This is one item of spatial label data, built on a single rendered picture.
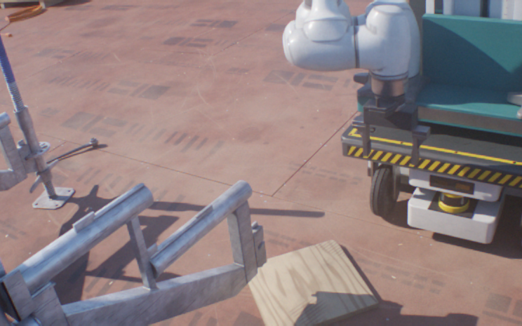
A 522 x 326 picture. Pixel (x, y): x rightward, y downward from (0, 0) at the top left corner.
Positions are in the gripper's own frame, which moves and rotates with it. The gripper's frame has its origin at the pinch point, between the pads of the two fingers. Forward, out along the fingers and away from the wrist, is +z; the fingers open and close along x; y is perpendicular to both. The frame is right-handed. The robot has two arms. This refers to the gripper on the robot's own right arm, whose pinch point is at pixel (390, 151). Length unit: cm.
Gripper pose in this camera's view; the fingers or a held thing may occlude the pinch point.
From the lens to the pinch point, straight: 141.1
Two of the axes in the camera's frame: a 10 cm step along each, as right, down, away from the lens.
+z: 1.4, 8.5, 5.1
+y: 5.4, -5.0, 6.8
